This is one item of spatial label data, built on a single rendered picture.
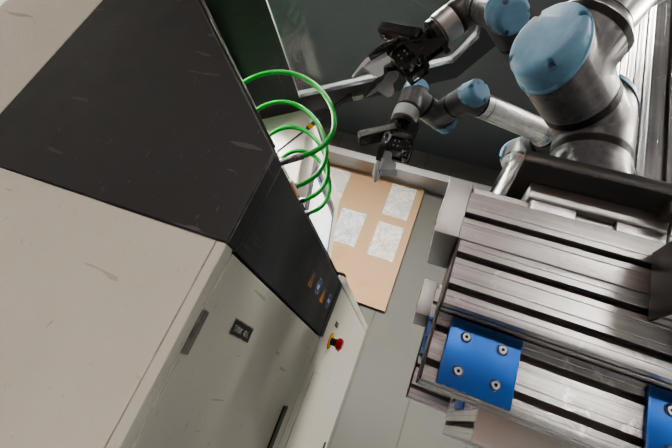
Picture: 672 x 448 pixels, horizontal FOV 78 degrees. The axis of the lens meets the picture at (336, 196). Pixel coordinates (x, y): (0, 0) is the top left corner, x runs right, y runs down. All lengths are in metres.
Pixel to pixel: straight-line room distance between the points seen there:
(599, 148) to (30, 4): 1.22
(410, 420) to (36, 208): 2.66
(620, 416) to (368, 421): 2.55
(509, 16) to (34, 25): 1.01
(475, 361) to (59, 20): 1.07
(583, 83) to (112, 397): 0.74
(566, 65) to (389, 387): 2.68
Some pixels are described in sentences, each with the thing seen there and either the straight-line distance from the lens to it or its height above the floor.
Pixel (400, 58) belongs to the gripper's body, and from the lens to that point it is 0.98.
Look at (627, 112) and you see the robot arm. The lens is 0.78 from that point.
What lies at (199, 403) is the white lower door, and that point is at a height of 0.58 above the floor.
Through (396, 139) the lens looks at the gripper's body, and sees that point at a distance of 1.18.
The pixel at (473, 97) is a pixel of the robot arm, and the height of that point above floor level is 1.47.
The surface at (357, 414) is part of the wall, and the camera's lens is 3.10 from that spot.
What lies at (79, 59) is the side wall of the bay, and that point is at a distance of 1.03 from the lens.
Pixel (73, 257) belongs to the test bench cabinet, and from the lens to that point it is 0.73.
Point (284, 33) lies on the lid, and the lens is 1.43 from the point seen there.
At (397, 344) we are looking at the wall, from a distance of 3.13.
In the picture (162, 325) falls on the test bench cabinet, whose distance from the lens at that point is 0.60.
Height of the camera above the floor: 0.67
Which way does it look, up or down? 24 degrees up
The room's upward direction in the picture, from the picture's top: 23 degrees clockwise
